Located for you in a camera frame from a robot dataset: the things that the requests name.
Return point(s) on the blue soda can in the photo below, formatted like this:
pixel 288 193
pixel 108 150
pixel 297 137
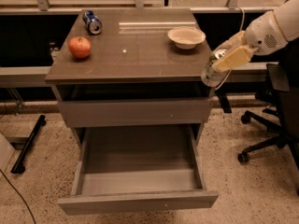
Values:
pixel 93 24

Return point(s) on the grey drawer cabinet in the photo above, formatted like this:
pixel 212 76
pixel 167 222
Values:
pixel 132 59

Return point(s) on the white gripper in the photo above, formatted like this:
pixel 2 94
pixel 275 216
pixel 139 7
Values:
pixel 263 34

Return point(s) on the silver 7up can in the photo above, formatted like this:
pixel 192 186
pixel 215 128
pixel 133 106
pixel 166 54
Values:
pixel 210 76

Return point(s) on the open middle drawer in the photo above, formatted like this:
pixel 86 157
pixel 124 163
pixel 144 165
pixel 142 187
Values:
pixel 138 168

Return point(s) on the black office chair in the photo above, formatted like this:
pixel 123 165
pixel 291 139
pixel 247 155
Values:
pixel 280 89

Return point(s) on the white paper bowl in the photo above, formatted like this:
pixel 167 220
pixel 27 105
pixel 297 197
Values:
pixel 186 37

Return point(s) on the closed top drawer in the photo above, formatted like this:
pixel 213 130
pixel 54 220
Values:
pixel 80 114

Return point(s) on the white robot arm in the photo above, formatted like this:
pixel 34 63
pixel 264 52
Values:
pixel 287 17

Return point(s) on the red apple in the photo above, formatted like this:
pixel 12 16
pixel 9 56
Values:
pixel 80 47

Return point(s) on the black floor bar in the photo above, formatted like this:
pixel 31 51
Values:
pixel 18 167

